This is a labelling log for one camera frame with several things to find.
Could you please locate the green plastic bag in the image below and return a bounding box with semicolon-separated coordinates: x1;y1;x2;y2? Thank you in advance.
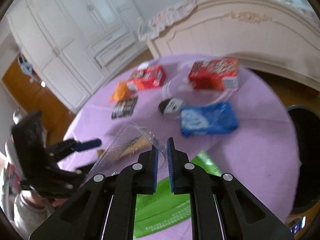
133;149;223;240

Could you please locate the clear plastic packaging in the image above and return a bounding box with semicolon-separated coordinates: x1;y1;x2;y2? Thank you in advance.
86;121;167;180

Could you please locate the blue oreo cookie pack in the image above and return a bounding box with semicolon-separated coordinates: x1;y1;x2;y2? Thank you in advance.
180;102;239;138

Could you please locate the gold green snack wrapper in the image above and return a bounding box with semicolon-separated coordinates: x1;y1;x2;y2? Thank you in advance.
97;135;151;160

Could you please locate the black round trash bin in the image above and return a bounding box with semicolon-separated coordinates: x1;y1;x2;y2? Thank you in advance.
287;105;319;214

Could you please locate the left hand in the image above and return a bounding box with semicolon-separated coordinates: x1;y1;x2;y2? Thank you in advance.
20;190;67;209

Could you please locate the black printed wrapper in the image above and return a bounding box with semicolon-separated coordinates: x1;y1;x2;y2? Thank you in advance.
111;96;138;120

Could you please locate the smartphone with lit screen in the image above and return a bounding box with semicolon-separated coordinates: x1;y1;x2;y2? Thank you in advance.
289;216;306;235

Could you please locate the orange snack packet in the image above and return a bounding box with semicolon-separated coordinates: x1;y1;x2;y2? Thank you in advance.
109;81;132;102

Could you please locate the purple tablecloth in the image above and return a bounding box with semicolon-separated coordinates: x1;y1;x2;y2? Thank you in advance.
65;54;299;220

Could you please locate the black silver blister pack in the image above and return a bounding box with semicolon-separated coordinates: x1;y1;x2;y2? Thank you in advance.
158;98;186;119

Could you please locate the red drink carton left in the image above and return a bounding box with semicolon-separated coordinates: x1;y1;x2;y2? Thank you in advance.
127;65;166;91

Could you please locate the red drink carton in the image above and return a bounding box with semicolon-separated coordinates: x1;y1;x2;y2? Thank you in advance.
127;65;166;91
188;57;239;91

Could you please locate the white wardrobe cabinet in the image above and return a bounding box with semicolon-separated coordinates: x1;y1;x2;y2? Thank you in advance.
6;0;146;113

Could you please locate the red drink carton right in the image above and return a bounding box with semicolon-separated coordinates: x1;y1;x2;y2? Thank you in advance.
188;57;239;91

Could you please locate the floral quilt on bed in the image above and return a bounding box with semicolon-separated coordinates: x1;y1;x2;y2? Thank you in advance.
137;0;200;41

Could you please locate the cream ornate bed frame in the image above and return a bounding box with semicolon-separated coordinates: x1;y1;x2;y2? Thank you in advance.
147;0;319;90

